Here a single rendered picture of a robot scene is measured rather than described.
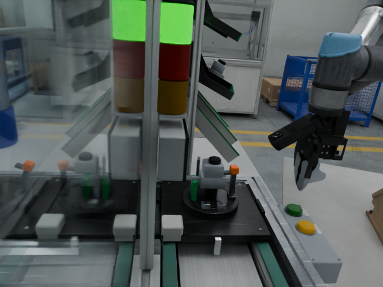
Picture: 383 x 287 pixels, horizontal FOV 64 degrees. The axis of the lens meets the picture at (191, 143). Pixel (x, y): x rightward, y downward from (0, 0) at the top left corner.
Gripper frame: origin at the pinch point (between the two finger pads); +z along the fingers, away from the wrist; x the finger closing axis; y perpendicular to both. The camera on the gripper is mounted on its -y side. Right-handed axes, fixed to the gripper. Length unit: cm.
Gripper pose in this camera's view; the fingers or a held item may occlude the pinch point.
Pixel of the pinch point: (297, 185)
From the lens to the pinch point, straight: 80.2
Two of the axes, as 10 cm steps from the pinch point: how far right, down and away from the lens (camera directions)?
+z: -0.8, 9.2, 3.7
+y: 9.9, 0.4, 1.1
